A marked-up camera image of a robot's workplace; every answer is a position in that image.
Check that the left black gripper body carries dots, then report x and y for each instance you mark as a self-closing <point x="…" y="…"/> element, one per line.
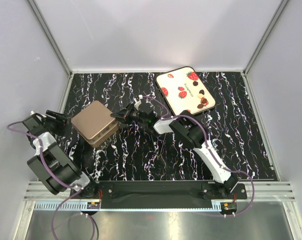
<point x="56" y="126"/>

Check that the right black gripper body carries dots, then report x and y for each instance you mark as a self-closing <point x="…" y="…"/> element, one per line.
<point x="134" y="116"/>

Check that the metal tongs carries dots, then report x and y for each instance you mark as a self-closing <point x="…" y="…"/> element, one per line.
<point x="161" y="149"/>

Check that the rose gold tin lid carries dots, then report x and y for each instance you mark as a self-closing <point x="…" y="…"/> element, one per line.
<point x="93" y="122"/>

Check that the gold tin box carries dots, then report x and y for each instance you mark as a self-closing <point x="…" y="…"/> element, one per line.
<point x="105" y="136"/>

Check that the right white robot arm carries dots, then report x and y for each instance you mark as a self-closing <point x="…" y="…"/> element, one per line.
<point x="193" y="136"/>

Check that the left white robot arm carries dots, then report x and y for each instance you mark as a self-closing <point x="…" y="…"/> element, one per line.
<point x="50" y="163"/>

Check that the brown leaf chocolate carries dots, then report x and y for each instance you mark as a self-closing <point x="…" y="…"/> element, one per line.
<point x="203" y="100"/>

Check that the strawberry print tray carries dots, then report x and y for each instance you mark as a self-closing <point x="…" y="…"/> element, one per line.
<point x="180" y="93"/>

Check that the left controller board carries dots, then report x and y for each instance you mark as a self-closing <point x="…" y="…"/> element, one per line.
<point x="93" y="205"/>

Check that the controller board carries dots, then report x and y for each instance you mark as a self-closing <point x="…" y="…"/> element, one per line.
<point x="230" y="207"/>
<point x="93" y="205"/>

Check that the right controller board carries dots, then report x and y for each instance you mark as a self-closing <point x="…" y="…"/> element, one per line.
<point x="230" y="207"/>

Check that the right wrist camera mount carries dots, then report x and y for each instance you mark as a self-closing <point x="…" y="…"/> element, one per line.
<point x="137" y="101"/>

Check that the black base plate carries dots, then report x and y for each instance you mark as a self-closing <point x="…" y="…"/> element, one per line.
<point x="162" y="195"/>

